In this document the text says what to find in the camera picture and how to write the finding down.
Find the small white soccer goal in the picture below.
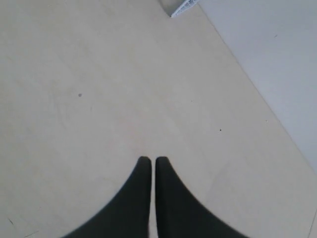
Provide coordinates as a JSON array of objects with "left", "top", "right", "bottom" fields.
[{"left": 170, "top": 0, "right": 199, "bottom": 18}]

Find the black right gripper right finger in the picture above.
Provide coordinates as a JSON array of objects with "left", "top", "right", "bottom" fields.
[{"left": 155, "top": 157, "right": 244, "bottom": 238}]

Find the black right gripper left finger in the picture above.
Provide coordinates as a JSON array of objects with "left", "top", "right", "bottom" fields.
[{"left": 65, "top": 156, "right": 152, "bottom": 238}]

